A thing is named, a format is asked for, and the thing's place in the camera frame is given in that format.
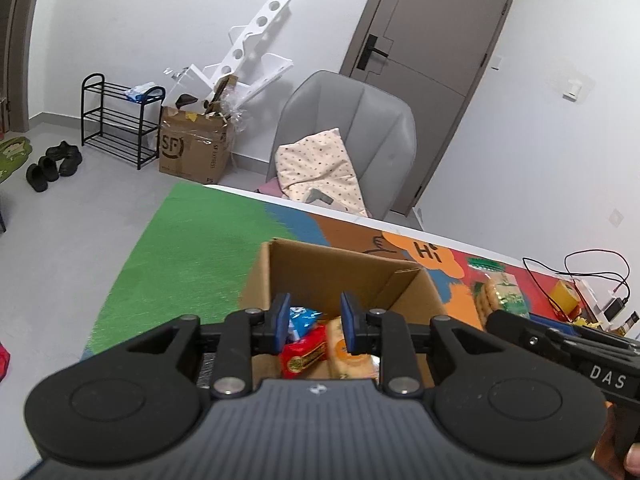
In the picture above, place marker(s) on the yellow tape roll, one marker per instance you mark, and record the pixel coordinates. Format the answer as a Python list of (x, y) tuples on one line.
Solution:
[(565, 297)]

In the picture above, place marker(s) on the brown glass bottle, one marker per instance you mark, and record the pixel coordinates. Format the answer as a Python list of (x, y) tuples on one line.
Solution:
[(632, 322)]

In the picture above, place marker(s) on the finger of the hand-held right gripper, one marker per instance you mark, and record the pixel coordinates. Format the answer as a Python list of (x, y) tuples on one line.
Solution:
[(520, 330)]

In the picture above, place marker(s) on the cardboard box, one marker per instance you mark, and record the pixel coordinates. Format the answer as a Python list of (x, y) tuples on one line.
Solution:
[(325, 270)]

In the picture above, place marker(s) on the green cracker packet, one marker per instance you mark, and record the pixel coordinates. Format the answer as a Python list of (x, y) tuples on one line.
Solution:
[(500, 290)]

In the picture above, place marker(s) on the red wafer packet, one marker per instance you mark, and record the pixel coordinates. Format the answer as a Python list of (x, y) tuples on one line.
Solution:
[(302, 352)]

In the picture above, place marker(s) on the green floor mat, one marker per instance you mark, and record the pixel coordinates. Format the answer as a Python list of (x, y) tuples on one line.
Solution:
[(12, 157)]

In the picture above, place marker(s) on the brown shipping box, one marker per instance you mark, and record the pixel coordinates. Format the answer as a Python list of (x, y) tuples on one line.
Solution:
[(195, 145)]

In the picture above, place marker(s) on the grey chair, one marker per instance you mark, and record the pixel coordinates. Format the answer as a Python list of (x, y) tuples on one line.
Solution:
[(350, 110)]

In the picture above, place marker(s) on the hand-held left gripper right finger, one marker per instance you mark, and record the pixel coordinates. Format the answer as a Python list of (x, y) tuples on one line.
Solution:
[(350, 325)]

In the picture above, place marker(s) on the clear plastic wrap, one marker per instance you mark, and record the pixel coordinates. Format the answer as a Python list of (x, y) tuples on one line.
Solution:
[(235, 110)]

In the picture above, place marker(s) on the white wall switch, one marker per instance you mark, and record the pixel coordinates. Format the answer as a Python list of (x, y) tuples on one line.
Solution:
[(497, 62)]

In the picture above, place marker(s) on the dotted cream pillow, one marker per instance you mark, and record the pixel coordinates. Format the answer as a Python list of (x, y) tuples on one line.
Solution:
[(325, 170)]

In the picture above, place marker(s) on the black shoe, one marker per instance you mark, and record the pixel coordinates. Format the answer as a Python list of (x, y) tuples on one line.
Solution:
[(39, 175), (70, 165), (64, 149)]

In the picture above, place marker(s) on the black shoe rack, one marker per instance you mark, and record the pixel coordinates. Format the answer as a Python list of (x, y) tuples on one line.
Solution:
[(117, 125)]

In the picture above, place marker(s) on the blue and white bag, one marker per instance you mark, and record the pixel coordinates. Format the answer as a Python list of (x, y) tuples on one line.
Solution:
[(142, 92)]

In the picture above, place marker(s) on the low white wall socket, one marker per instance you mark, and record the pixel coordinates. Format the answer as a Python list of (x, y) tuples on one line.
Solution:
[(615, 217)]

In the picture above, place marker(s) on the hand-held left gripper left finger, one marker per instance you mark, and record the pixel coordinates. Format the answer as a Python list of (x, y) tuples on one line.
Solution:
[(281, 322)]

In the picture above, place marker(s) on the colourful printed table mat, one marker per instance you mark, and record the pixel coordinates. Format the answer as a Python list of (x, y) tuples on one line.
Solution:
[(200, 260)]

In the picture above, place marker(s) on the grey door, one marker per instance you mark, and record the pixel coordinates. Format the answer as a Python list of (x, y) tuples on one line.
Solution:
[(440, 35)]

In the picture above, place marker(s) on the blue snack packet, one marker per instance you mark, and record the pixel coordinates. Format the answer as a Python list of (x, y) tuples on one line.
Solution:
[(302, 317)]

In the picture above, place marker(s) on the white wall sensor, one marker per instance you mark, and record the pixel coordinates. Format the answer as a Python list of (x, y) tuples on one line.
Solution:
[(572, 89)]

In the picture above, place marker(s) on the black charger device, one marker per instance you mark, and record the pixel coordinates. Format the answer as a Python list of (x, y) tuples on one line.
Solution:
[(616, 308)]

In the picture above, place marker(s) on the person's right hand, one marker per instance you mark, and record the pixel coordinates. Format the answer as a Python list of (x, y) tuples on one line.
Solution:
[(633, 462)]

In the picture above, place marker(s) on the yellow cracker packet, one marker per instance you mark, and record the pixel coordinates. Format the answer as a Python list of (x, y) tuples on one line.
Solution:
[(337, 360)]

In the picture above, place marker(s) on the white power strip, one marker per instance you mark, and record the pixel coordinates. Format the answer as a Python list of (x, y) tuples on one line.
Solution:
[(597, 297)]

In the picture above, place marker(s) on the white rack with holes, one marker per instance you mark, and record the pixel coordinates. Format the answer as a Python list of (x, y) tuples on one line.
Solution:
[(240, 45)]

